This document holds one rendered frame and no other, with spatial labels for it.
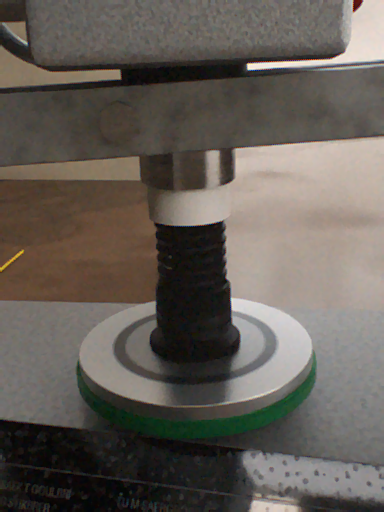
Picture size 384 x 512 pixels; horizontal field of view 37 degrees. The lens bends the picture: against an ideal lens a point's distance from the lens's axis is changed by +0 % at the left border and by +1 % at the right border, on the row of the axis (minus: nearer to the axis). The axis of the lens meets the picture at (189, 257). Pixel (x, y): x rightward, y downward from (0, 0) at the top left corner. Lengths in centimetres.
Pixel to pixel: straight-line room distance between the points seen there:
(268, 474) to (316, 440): 5
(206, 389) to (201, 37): 26
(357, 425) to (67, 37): 38
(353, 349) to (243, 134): 31
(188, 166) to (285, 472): 25
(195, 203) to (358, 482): 25
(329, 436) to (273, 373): 7
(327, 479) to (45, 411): 26
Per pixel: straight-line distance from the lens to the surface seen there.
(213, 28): 37
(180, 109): 42
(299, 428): 53
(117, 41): 37
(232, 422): 46
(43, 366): 65
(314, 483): 50
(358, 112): 45
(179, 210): 46
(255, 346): 53
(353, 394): 58
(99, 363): 52
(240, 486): 50
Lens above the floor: 111
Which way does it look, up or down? 19 degrees down
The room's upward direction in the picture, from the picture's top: 2 degrees counter-clockwise
